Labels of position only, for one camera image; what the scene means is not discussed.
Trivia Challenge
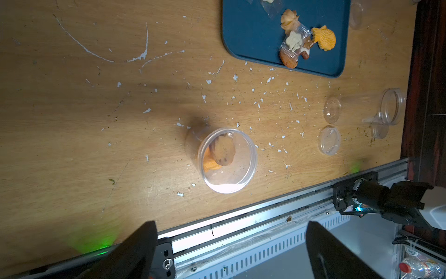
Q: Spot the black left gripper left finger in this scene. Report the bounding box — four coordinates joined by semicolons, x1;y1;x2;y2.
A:
81;221;157;279

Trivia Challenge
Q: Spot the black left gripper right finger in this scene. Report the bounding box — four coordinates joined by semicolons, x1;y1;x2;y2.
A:
305;222;381;279

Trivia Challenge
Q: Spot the clear round jar lid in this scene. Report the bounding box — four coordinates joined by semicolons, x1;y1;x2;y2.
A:
318;126;341;156

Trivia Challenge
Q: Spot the clear jar with yellow snacks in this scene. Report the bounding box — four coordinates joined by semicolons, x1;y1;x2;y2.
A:
185;125;258;194

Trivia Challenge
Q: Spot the clear plastic cookie jar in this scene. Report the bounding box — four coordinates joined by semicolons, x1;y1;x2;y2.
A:
349;0;370;30

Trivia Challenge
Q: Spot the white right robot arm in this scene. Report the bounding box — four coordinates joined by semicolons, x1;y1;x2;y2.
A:
352;181;446;230

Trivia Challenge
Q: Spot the plastic bottle red cap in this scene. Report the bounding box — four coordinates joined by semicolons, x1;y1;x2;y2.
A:
398;258;444;279

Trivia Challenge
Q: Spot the round chocolate chip cookie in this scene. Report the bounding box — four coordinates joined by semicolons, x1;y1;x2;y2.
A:
279;49;298;69

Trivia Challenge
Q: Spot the brown star iced cookie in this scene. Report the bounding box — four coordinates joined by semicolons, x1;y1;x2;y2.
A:
300;36;314;60

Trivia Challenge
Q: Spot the blue plastic tray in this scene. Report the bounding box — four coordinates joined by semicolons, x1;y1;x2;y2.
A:
221;1;351;78

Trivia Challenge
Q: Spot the flower shaped butter cookie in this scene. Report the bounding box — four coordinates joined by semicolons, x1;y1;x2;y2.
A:
281;9;301;35

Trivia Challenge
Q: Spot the wrapped white flower cookie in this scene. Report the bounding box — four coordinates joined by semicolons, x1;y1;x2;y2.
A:
260;0;283;18

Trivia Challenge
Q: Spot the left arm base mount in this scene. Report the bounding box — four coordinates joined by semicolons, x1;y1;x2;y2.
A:
149;238;176;279

